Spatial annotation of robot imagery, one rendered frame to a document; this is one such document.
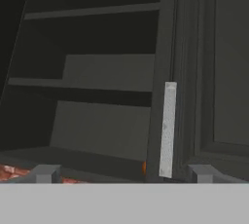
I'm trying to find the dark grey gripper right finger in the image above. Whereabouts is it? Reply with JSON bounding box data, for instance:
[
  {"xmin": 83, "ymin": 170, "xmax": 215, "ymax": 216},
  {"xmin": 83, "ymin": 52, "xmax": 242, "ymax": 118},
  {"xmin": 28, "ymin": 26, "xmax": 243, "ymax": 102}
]
[{"xmin": 187, "ymin": 164, "xmax": 248, "ymax": 184}]

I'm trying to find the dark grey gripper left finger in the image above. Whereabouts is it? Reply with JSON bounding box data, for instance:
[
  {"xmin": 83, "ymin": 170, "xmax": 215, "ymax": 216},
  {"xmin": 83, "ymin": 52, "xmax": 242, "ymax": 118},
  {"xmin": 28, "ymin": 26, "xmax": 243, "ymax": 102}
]
[{"xmin": 5, "ymin": 164, "xmax": 63, "ymax": 184}]

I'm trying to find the dark grey cabinet door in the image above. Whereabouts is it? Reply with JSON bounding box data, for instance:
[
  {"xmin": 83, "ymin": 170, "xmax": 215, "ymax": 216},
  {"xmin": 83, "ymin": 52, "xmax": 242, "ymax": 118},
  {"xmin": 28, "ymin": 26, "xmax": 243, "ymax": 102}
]
[{"xmin": 145, "ymin": 0, "xmax": 249, "ymax": 184}]

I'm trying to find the dark grey cabinet with shelves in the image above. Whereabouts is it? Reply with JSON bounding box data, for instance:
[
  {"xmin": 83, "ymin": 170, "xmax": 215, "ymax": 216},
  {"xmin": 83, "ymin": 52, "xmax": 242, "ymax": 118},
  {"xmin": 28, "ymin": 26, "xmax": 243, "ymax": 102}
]
[{"xmin": 0, "ymin": 0, "xmax": 163, "ymax": 183}]

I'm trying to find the pale grey door handle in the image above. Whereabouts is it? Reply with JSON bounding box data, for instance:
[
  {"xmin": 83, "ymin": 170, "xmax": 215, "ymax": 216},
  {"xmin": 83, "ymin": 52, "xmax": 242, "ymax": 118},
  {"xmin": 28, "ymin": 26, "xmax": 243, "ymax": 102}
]
[{"xmin": 158, "ymin": 81, "xmax": 178, "ymax": 179}]

